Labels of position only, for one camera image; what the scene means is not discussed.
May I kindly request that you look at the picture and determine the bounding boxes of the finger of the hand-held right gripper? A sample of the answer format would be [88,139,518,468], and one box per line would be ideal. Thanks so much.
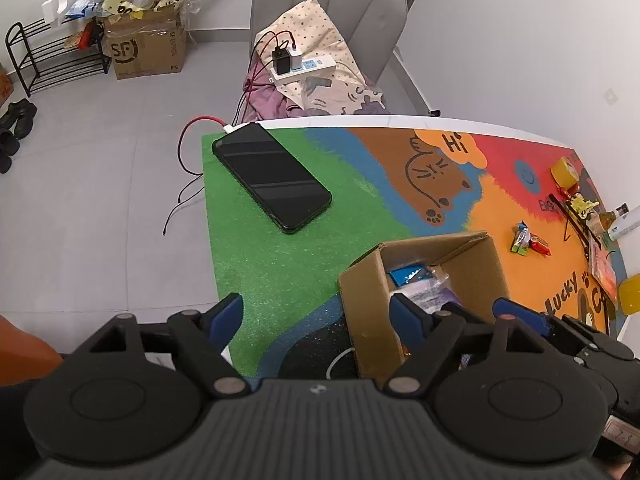
[492,297,564,339]

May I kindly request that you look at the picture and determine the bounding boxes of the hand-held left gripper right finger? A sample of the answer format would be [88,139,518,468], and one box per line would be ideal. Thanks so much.
[385,292,556,396]

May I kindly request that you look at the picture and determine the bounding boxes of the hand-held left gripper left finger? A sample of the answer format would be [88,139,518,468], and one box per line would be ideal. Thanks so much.
[75,292,251,400]

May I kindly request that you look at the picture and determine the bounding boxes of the long purple snack packet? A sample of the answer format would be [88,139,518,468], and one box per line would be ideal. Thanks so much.
[400,277,462,312]

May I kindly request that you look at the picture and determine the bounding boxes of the yellow container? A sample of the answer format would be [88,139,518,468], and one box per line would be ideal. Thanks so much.
[617,274,640,317]

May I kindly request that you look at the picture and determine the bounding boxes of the red packet in clear bag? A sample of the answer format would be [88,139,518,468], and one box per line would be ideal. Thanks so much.
[587,235,624,301]

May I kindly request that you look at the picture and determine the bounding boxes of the black clothes hanger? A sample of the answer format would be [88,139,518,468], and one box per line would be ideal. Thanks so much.
[547,192,609,252]

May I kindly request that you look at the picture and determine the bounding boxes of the yellow green crumpled wrapper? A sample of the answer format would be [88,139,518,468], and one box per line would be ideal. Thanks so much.
[570,194,600,219]

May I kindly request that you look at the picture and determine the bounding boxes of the colourful cartoon table mat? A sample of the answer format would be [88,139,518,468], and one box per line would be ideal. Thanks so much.
[201,125,629,382]

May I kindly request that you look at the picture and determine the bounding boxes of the amber glass bottle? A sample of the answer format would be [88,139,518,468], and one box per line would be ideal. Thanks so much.
[597,203,631,226]

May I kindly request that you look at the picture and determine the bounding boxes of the white plastic bottle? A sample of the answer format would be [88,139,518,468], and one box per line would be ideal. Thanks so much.
[607,207,640,241]

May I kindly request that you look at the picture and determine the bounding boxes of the black smartphone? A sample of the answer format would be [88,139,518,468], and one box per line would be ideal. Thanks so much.
[211,122,333,235]

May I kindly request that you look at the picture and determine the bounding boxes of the yellow tape roll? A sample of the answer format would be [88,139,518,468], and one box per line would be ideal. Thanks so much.
[551,156,584,189]

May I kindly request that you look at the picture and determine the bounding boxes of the orange object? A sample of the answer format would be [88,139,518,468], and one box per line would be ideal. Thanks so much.
[0,314,64,386]

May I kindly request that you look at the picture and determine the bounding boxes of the purple cloth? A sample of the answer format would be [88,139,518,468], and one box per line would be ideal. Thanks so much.
[243,77,302,122]

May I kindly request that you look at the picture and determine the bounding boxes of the white power strip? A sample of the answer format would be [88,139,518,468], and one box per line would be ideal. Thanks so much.
[270,57,337,86]

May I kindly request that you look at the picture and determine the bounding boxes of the printed large cardboard box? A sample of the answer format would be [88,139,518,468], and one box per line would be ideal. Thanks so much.
[102,5,189,81]

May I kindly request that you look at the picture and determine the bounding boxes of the dotted cream cloth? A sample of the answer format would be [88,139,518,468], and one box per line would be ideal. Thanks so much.
[252,0,389,119]

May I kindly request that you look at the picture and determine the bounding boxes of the orange red bag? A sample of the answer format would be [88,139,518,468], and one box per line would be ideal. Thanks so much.
[65,22,104,51]

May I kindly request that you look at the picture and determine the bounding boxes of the blue white packets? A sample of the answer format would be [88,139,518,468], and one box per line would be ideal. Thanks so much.
[67,0,109,19]

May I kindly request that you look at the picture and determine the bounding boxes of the white plastic holder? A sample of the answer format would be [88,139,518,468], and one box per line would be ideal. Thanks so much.
[42,0,76,26]

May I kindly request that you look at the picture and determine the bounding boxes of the white cable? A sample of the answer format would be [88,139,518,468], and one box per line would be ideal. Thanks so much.
[325,347,359,381]

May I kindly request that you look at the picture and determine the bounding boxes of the black charging cable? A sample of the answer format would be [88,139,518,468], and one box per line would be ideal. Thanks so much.
[162,34,297,237]

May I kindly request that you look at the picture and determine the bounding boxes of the red charging cable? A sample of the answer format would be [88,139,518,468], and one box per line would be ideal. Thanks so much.
[176,32,282,177]

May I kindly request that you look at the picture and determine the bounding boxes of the black wire shoe rack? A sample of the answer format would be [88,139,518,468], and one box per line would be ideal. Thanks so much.
[5,7,112,99]

